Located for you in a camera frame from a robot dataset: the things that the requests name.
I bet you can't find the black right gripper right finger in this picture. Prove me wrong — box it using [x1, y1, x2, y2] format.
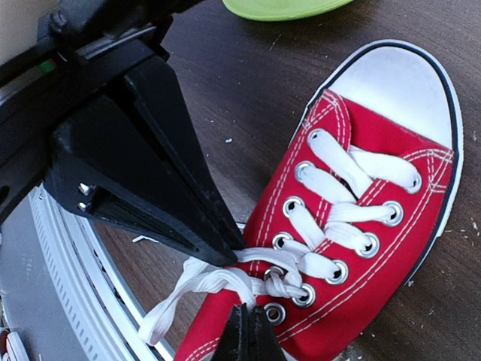
[247, 306, 286, 361]

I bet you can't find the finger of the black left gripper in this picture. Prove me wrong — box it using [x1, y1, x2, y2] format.
[44, 96, 238, 266]
[112, 56, 246, 250]

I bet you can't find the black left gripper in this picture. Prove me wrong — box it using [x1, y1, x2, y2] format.
[1, 1, 173, 218]

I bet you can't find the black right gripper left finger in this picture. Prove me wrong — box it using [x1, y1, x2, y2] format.
[212, 305, 249, 361]

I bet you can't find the red canvas sneaker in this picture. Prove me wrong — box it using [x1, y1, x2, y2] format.
[175, 39, 463, 360]

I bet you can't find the white shoelace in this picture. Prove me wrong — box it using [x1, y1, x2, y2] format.
[139, 129, 422, 345]

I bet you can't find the green plate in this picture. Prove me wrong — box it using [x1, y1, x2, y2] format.
[222, 0, 351, 22]

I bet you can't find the front aluminium rail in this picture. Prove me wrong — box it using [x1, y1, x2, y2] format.
[0, 184, 177, 361]

